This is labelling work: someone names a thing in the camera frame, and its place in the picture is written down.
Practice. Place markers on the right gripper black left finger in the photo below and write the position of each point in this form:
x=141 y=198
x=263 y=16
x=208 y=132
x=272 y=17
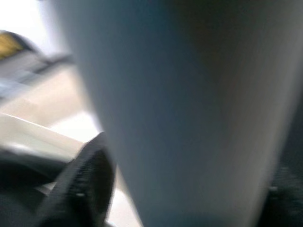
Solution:
x=82 y=189

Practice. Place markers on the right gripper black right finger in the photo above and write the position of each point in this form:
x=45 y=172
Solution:
x=288 y=203

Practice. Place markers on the white plastic table top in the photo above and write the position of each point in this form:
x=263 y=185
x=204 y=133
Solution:
x=35 y=134

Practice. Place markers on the white plastic table leg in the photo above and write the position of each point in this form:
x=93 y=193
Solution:
x=180 y=106

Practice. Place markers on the black tablecloth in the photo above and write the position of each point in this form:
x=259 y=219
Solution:
x=21 y=189

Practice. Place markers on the black folding chair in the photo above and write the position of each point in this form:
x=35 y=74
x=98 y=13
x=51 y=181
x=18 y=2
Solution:
x=35 y=61

